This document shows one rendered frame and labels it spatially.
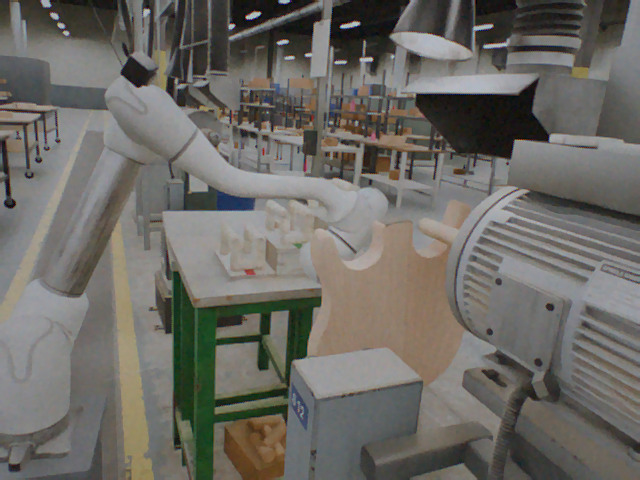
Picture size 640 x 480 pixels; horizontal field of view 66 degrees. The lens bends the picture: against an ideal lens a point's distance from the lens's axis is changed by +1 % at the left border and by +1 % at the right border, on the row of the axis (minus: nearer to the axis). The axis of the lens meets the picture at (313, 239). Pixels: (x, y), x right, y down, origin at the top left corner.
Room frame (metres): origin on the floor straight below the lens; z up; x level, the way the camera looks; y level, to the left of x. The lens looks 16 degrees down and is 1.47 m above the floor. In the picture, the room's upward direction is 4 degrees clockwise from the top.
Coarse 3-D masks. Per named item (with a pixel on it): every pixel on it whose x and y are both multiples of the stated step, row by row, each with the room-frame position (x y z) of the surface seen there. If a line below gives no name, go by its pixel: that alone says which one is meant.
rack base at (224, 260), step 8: (216, 256) 1.62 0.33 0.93; (224, 256) 1.59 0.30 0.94; (240, 256) 1.61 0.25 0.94; (248, 256) 1.61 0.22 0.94; (224, 264) 1.51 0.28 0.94; (232, 272) 1.44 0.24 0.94; (240, 272) 1.44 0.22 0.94; (256, 272) 1.45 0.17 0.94; (264, 272) 1.46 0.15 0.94; (272, 272) 1.46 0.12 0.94
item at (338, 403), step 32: (352, 352) 0.65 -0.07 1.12; (384, 352) 0.65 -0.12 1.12; (320, 384) 0.56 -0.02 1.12; (352, 384) 0.56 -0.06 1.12; (384, 384) 0.57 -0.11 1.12; (416, 384) 0.58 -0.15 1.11; (288, 416) 0.61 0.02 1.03; (320, 416) 0.53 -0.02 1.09; (352, 416) 0.55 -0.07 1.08; (384, 416) 0.57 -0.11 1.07; (416, 416) 0.59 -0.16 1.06; (288, 448) 0.60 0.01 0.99; (320, 448) 0.53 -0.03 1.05; (352, 448) 0.55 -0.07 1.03
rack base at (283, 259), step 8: (264, 232) 1.65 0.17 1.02; (272, 232) 1.65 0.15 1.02; (296, 232) 1.68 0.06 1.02; (272, 240) 1.55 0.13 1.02; (272, 248) 1.51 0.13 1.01; (280, 248) 1.47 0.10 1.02; (288, 248) 1.48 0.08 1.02; (296, 248) 1.49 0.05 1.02; (272, 256) 1.50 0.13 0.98; (280, 256) 1.47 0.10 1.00; (288, 256) 1.48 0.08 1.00; (296, 256) 1.49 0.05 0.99; (272, 264) 1.50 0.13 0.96; (280, 264) 1.47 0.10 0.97; (288, 264) 1.48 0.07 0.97; (296, 264) 1.49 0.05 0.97; (280, 272) 1.47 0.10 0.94; (288, 272) 1.48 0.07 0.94; (296, 272) 1.49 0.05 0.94; (304, 272) 1.50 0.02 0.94
